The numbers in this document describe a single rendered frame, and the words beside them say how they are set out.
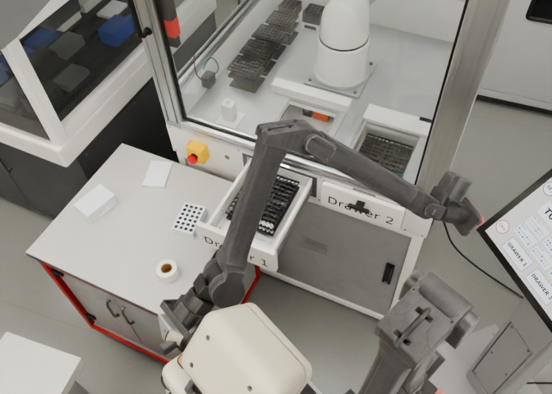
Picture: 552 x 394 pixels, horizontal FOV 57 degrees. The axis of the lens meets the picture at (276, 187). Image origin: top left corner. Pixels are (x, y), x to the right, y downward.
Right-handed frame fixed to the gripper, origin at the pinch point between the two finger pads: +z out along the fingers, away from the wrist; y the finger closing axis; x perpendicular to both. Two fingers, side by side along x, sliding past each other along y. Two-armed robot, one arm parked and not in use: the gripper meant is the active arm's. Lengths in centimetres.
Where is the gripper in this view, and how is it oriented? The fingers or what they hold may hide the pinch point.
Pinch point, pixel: (477, 217)
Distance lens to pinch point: 152.9
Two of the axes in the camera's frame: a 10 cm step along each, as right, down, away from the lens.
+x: -5.4, 6.8, 4.9
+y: -3.5, -7.2, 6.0
